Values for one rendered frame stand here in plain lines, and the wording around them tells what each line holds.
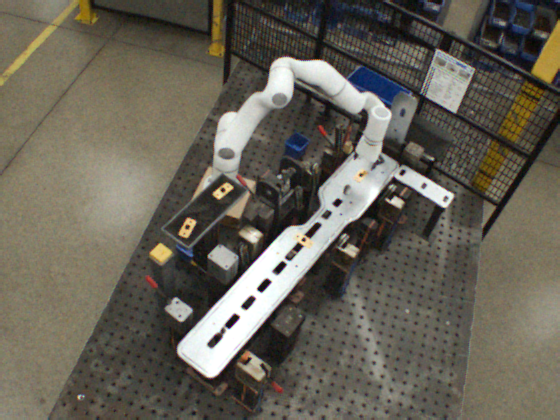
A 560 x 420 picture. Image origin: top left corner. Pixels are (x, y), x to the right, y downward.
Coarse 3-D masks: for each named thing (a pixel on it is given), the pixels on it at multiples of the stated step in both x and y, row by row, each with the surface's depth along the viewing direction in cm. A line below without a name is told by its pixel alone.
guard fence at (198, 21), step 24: (96, 0) 460; (120, 0) 453; (144, 0) 447; (168, 0) 441; (192, 0) 436; (216, 0) 425; (168, 24) 458; (192, 24) 453; (216, 24) 443; (216, 48) 462
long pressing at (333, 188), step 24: (360, 168) 269; (384, 168) 271; (336, 192) 259; (360, 192) 260; (312, 216) 249; (336, 216) 251; (360, 216) 253; (288, 240) 240; (312, 240) 242; (264, 264) 232; (288, 264) 233; (312, 264) 235; (240, 288) 224; (288, 288) 227; (216, 312) 217; (240, 312) 218; (264, 312) 219; (192, 336) 210; (240, 336) 212; (192, 360) 204; (216, 360) 205
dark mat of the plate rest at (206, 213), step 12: (216, 180) 235; (228, 180) 236; (204, 192) 231; (228, 192) 232; (240, 192) 233; (192, 204) 226; (204, 204) 227; (216, 204) 228; (228, 204) 228; (180, 216) 222; (192, 216) 223; (204, 216) 224; (216, 216) 224; (168, 228) 218; (180, 228) 219; (192, 228) 220; (204, 228) 220; (180, 240) 216; (192, 240) 216
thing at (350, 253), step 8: (336, 248) 237; (344, 248) 241; (352, 248) 236; (336, 256) 240; (344, 256) 236; (352, 256) 234; (336, 264) 244; (344, 264) 241; (352, 264) 239; (336, 272) 248; (344, 272) 245; (328, 280) 256; (336, 280) 252; (344, 280) 253; (320, 288) 262; (328, 288) 260; (336, 288) 256; (344, 288) 254; (336, 296) 260
